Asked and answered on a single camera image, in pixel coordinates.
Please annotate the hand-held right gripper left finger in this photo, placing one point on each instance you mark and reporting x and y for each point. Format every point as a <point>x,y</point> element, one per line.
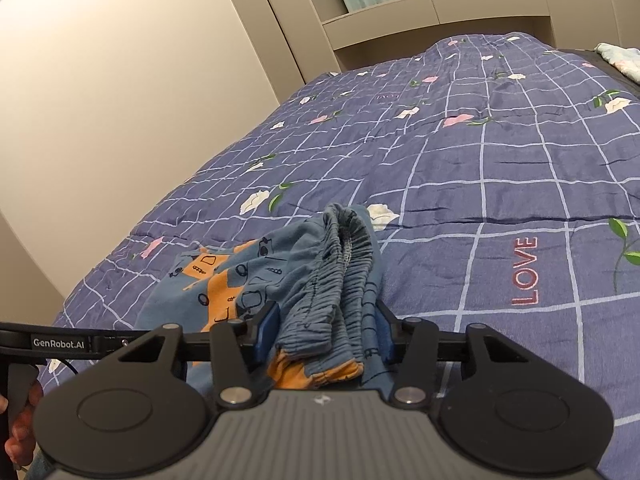
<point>265,332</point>

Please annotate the beige bed headboard shelf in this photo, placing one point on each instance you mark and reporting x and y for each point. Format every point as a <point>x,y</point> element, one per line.
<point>425,7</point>

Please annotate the light blue crumpled cloth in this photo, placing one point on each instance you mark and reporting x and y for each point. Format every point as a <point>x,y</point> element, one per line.
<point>620,57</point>

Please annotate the blue plaid floral blanket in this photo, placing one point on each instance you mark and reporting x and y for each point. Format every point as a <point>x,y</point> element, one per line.
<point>500,170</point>

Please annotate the person's left hand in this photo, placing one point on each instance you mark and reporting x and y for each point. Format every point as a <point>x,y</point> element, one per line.
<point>22,432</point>

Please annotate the blue pants with orange print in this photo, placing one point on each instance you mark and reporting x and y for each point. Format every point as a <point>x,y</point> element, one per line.
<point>320,270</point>

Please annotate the grey quilted mattress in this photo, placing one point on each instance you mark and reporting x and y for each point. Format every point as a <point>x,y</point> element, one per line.
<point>580,53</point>

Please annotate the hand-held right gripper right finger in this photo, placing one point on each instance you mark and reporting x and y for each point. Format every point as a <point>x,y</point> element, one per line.
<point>384,332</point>

